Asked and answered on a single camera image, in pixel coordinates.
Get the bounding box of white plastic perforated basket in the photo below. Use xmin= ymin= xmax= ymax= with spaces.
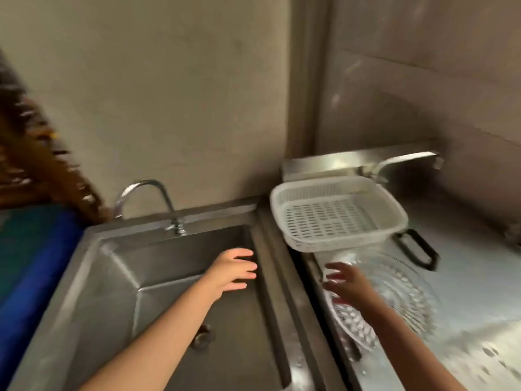
xmin=270 ymin=176 xmax=409 ymax=254

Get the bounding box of person's right forearm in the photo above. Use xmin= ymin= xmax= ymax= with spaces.
xmin=366 ymin=299 xmax=469 ymax=391

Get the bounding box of stainless steel counter unit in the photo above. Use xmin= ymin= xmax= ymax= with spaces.
xmin=281 ymin=140 xmax=521 ymax=391

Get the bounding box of sink drain stopper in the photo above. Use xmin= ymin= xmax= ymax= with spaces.
xmin=191 ymin=324 xmax=215 ymax=350

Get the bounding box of person's left hand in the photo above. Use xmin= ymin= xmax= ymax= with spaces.
xmin=205 ymin=247 xmax=259 ymax=300

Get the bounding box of stainless steel sink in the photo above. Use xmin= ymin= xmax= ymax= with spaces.
xmin=8 ymin=197 xmax=294 ymax=391

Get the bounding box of curved chrome faucet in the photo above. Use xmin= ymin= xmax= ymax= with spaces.
xmin=113 ymin=180 xmax=187 ymax=237

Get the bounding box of person's left forearm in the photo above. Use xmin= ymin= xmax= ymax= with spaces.
xmin=79 ymin=278 xmax=222 ymax=391

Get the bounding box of person's right hand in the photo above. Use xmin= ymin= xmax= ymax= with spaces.
xmin=322 ymin=262 xmax=385 ymax=319

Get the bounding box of clear patterned glass bowl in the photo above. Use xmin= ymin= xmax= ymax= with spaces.
xmin=323 ymin=247 xmax=439 ymax=351

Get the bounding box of straight steel faucet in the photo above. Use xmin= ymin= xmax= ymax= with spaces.
xmin=358 ymin=150 xmax=444 ymax=184

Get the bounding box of blue and teal fabric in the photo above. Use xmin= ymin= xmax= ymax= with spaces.
xmin=0 ymin=203 xmax=88 ymax=381

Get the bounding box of black loop pan handle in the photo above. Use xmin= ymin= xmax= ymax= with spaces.
xmin=392 ymin=229 xmax=440 ymax=272

